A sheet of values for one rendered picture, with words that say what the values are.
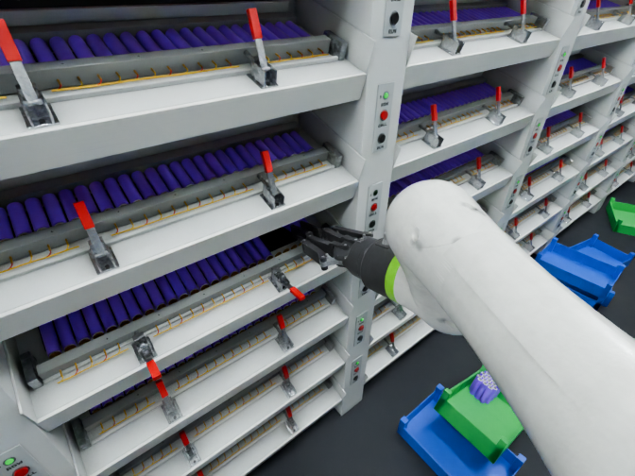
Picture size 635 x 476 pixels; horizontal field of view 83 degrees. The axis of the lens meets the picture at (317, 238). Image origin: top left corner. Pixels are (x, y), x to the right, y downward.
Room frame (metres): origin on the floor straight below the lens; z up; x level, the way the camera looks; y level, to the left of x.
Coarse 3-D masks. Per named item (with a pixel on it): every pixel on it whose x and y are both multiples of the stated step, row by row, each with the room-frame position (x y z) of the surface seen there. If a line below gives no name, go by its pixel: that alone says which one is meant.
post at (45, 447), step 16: (0, 352) 0.31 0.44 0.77; (0, 368) 0.28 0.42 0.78; (0, 384) 0.26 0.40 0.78; (0, 400) 0.25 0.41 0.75; (16, 400) 0.26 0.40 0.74; (0, 416) 0.24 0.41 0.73; (16, 416) 0.25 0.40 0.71; (0, 432) 0.24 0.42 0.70; (16, 432) 0.24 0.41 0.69; (32, 432) 0.25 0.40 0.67; (48, 432) 0.27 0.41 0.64; (0, 448) 0.23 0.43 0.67; (32, 448) 0.24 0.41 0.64; (48, 448) 0.25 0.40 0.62; (64, 448) 0.27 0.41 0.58; (48, 464) 0.24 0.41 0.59; (64, 464) 0.25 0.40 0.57
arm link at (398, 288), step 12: (396, 264) 0.40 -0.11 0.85; (396, 276) 0.39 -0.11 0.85; (396, 288) 0.38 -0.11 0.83; (408, 288) 0.36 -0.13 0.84; (420, 288) 0.32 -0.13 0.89; (396, 300) 0.38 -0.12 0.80; (408, 300) 0.36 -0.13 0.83; (420, 300) 0.33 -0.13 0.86; (432, 300) 0.31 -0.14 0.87; (420, 312) 0.33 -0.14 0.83; (432, 312) 0.32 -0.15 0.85; (444, 312) 0.31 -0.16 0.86; (432, 324) 0.32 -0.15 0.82; (444, 324) 0.31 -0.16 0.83
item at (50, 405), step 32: (320, 224) 0.71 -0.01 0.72; (256, 288) 0.52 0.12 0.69; (192, 320) 0.44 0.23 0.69; (224, 320) 0.44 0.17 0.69; (32, 352) 0.35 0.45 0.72; (128, 352) 0.37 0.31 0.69; (160, 352) 0.37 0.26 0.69; (192, 352) 0.40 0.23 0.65; (32, 384) 0.30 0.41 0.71; (64, 384) 0.31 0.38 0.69; (96, 384) 0.31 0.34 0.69; (128, 384) 0.34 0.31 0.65; (32, 416) 0.26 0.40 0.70; (64, 416) 0.28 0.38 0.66
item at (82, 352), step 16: (288, 256) 0.58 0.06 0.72; (256, 272) 0.53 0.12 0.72; (208, 288) 0.48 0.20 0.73; (224, 288) 0.49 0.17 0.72; (176, 304) 0.44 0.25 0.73; (192, 304) 0.45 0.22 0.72; (144, 320) 0.41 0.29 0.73; (160, 320) 0.42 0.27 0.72; (112, 336) 0.38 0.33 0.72; (128, 336) 0.38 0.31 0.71; (64, 352) 0.34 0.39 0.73; (80, 352) 0.35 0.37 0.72; (96, 352) 0.36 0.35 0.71; (48, 368) 0.32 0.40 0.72; (64, 368) 0.33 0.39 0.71
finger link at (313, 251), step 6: (306, 240) 0.56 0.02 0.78; (306, 246) 0.54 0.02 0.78; (312, 246) 0.53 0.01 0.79; (306, 252) 0.54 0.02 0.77; (312, 252) 0.52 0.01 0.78; (318, 252) 0.51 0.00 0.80; (324, 252) 0.50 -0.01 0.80; (312, 258) 0.52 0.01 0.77; (318, 258) 0.50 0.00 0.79; (324, 258) 0.48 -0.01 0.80; (324, 270) 0.48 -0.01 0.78
